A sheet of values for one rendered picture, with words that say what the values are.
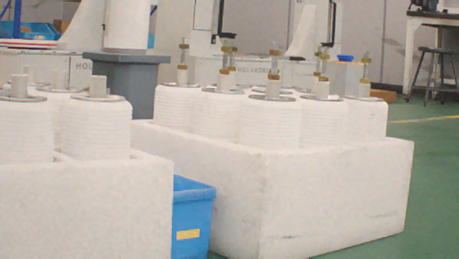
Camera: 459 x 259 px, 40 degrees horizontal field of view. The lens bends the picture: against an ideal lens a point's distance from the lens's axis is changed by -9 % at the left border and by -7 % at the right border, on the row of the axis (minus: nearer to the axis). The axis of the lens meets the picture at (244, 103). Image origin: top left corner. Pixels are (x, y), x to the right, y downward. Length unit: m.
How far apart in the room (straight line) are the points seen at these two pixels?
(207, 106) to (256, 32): 6.55
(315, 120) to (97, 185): 0.44
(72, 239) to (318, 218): 0.44
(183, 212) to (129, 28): 0.56
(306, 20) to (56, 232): 4.10
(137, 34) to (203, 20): 2.36
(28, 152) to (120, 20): 0.69
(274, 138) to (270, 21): 6.53
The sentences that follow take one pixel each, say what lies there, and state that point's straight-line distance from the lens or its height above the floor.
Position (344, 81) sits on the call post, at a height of 0.27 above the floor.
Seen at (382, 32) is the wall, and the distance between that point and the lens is 6.74.
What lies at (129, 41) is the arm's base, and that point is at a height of 0.33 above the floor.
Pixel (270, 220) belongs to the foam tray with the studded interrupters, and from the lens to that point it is 1.01.
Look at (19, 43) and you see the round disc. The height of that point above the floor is 0.29.
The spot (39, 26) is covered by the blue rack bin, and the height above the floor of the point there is 0.42.
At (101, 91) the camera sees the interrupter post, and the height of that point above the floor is 0.26.
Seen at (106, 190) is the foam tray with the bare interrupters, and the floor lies 0.15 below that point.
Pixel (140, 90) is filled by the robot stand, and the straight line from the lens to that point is 1.44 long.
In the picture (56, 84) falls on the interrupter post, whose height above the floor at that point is 0.26.
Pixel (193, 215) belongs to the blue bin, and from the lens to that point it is 1.01.
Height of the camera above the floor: 0.33
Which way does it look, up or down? 5 degrees down
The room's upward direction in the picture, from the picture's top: 4 degrees clockwise
